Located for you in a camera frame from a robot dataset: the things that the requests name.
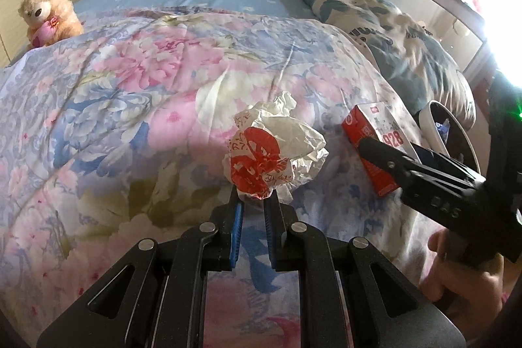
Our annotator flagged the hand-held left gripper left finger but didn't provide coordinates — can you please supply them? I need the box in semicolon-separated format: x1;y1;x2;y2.
37;185;245;348

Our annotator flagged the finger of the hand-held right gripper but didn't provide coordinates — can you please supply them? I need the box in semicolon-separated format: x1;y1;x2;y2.
410;144;479;180
357;137;486;194

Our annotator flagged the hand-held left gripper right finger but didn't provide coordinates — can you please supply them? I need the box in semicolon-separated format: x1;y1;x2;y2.
263;189;468;348

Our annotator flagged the white trash bin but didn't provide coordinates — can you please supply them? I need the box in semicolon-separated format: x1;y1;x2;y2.
416;100;482;173

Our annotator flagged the red and white carton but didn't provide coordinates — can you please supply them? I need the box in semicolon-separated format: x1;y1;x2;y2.
342;102;422;198

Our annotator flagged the white red-printed paper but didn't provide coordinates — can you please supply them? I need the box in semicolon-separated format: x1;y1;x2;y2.
222;91;330;204

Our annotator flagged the person's right hand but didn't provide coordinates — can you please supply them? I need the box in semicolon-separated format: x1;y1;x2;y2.
420;228;508;332

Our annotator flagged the blue and white patterned duvet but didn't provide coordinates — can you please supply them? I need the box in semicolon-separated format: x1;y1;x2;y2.
259;0;477;124

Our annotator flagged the floral quilt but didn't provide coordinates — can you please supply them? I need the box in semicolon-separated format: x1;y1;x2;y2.
0;8;441;348

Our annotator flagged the beige teddy bear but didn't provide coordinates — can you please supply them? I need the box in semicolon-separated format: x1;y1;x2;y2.
18;0;85;49

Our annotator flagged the white bed guard rail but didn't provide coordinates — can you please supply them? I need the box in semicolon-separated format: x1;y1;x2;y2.
326;0;490;80

